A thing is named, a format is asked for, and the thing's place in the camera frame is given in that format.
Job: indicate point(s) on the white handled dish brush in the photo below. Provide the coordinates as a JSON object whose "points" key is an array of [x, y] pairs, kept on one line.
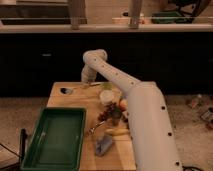
{"points": [[68, 91]]}

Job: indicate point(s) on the yellow banana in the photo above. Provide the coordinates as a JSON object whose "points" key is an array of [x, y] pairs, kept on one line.
{"points": [[117, 132]]}

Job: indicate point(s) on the black stand pole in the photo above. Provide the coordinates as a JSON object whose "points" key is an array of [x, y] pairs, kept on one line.
{"points": [[23, 137]]}

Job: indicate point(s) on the green small cup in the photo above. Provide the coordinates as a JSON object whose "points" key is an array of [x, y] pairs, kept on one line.
{"points": [[115, 118]]}

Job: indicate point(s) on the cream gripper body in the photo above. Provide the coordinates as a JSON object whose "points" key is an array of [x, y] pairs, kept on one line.
{"points": [[85, 85]]}

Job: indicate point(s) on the green background bin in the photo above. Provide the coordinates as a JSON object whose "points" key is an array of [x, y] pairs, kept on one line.
{"points": [[167, 18]]}

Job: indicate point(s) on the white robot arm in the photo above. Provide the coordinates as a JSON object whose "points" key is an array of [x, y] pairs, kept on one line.
{"points": [[152, 136]]}

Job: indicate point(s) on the white round cup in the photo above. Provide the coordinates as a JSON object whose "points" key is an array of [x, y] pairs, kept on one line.
{"points": [[106, 97]]}

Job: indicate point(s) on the green plastic tray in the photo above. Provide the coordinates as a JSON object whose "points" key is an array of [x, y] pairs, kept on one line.
{"points": [[56, 142]]}

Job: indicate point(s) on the light green cup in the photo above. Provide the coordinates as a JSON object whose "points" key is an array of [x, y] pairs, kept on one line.
{"points": [[106, 86]]}

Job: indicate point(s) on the orange fruit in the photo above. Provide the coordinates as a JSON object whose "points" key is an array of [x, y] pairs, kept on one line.
{"points": [[123, 104]]}

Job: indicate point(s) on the dark grape bunch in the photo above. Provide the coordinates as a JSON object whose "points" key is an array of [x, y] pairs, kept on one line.
{"points": [[109, 112]]}

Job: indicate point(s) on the brown block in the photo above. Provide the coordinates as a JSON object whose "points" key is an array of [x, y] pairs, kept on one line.
{"points": [[125, 115]]}

